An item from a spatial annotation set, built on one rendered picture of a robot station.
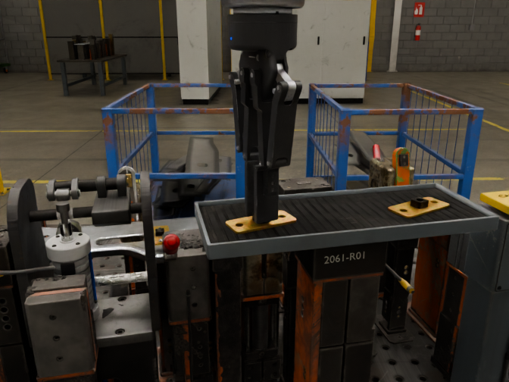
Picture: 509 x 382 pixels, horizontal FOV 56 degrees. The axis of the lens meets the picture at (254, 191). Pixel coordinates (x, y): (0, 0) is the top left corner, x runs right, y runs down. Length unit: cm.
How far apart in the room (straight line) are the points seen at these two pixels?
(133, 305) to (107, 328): 7
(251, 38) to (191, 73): 823
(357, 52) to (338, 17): 68
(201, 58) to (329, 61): 227
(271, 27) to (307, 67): 827
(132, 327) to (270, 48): 46
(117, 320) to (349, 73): 834
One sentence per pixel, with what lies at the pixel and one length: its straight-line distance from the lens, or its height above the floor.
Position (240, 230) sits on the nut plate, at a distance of 57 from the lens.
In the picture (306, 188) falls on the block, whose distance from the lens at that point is 112.
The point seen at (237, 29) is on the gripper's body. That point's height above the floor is 139.
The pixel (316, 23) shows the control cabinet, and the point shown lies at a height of 138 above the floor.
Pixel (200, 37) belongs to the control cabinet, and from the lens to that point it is 866.
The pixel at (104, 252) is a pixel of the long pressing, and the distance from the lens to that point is 92.
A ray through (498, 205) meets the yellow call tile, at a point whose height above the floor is 116.
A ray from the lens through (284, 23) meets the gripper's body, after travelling 52.
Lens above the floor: 139
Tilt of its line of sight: 19 degrees down
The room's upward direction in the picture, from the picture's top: straight up
